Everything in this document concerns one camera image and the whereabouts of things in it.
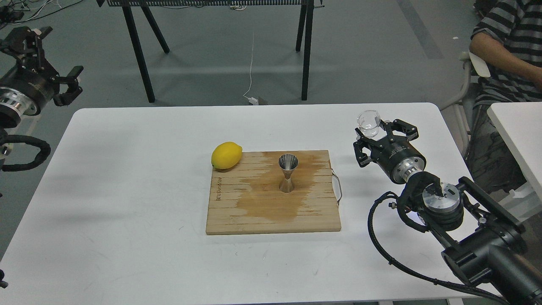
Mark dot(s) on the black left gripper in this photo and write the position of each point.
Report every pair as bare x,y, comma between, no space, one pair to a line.
23,90

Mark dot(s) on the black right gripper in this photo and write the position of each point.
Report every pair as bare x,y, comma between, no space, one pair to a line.
394,154

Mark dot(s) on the clear glass cup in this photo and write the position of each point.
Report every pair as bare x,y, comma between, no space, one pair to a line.
369,123

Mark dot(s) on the steel jigger measuring cup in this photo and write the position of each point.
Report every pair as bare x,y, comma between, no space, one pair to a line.
288,163

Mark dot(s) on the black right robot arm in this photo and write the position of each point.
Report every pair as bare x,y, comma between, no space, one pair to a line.
482,242

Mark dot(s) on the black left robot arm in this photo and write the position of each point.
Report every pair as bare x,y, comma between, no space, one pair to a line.
19,152

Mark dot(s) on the white office chair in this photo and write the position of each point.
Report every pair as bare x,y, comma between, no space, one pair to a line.
463,102

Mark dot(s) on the white side table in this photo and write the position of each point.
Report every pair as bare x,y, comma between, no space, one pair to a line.
520,126

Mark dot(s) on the yellow lemon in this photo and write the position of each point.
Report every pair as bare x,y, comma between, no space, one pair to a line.
226,155

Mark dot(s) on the person in striped shirt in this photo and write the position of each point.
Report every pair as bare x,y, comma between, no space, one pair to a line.
509,40

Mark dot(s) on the black metal table frame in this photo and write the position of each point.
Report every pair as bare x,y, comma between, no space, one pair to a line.
214,37

